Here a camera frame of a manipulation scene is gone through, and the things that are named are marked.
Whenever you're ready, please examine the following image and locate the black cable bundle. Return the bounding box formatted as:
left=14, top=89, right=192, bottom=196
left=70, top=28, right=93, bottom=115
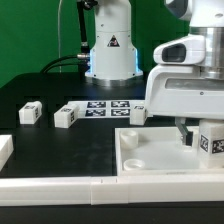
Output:
left=39, top=0, right=98, bottom=74

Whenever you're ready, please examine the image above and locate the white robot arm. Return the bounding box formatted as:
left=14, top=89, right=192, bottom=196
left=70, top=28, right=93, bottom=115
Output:
left=86, top=0, right=224, bottom=136

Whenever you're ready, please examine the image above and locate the white fixture wall left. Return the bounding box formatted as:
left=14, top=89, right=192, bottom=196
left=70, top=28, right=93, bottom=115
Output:
left=0, top=135, right=14, bottom=171

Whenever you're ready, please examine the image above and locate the white square tabletop part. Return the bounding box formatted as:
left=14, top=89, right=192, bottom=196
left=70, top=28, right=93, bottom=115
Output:
left=115, top=126, right=224, bottom=176

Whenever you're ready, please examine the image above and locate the thin white cable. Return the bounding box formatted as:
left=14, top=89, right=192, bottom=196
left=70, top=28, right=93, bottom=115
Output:
left=57, top=0, right=64, bottom=74

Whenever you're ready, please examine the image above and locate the white fixture wall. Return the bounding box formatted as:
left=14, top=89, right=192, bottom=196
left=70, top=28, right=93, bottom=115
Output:
left=0, top=174, right=224, bottom=206
left=0, top=135, right=14, bottom=171

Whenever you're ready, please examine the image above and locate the white fixture wall front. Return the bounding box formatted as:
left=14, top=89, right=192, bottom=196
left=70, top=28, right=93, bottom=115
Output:
left=0, top=174, right=224, bottom=206

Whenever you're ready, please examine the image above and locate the white sheet with tags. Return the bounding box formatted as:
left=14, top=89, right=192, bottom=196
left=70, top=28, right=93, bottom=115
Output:
left=68, top=100, right=144, bottom=118

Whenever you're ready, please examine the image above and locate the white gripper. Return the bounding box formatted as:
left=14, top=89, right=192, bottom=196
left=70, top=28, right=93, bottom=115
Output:
left=145, top=34, right=224, bottom=146

